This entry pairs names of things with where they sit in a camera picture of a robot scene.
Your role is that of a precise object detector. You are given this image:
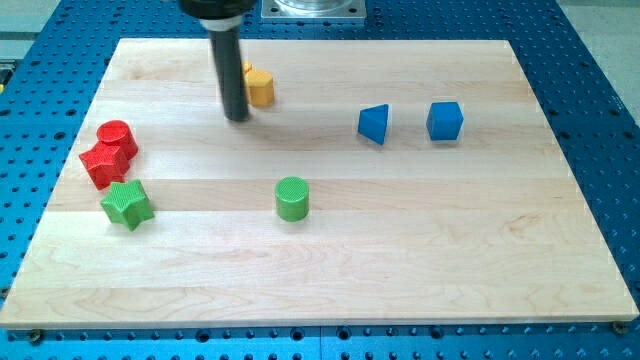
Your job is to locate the yellow hexagon block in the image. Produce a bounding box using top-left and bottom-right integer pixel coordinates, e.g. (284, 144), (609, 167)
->
(245, 69), (275, 107)

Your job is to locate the black robot arm end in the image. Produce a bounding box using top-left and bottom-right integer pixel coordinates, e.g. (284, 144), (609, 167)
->
(178, 0), (257, 32)

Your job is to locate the light wooden board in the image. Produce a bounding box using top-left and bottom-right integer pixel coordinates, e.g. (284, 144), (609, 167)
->
(1, 38), (638, 329)

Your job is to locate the green cylinder block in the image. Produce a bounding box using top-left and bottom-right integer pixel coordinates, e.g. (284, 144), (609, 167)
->
(274, 176), (310, 222)

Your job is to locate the blue triangular prism block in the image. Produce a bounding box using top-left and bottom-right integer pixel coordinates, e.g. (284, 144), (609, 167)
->
(357, 104), (389, 145)

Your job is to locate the blue cube block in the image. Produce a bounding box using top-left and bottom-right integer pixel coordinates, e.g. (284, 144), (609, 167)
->
(426, 102), (464, 141)

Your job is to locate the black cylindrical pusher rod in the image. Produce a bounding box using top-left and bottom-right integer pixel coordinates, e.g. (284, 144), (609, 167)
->
(209, 27), (249, 122)

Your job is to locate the green star block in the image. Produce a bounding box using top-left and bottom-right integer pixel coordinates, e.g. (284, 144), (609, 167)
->
(100, 180), (154, 231)

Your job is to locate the red cylinder block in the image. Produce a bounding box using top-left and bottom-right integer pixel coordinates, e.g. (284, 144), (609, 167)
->
(96, 119), (139, 160)

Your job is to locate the red star block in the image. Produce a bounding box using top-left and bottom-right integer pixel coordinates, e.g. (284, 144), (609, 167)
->
(79, 142), (130, 190)

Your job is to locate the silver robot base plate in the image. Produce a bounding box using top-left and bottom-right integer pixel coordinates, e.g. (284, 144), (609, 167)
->
(261, 0), (366, 20)

